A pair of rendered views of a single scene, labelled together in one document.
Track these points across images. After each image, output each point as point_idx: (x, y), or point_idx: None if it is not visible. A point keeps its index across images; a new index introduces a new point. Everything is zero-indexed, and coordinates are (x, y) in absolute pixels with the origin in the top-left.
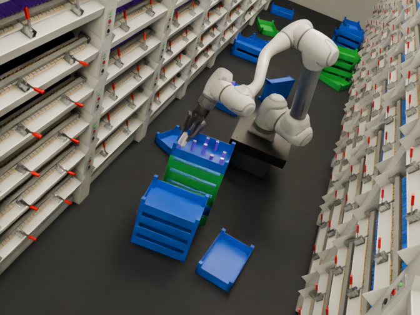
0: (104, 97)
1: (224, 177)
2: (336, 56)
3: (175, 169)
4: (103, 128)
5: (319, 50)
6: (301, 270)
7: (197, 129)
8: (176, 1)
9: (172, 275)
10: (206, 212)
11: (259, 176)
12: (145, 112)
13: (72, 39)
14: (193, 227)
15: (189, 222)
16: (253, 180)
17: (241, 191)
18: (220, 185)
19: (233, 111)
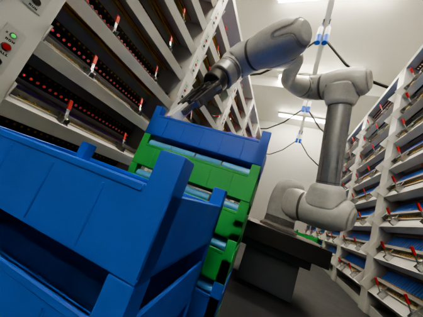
0: (73, 62)
1: (231, 289)
2: (372, 79)
3: (147, 172)
4: (51, 117)
5: (352, 69)
6: None
7: (205, 91)
8: (193, 82)
9: None
10: (206, 311)
11: (284, 300)
12: None
13: None
14: (127, 238)
15: (111, 189)
16: (278, 304)
17: (267, 314)
18: (228, 297)
19: (274, 38)
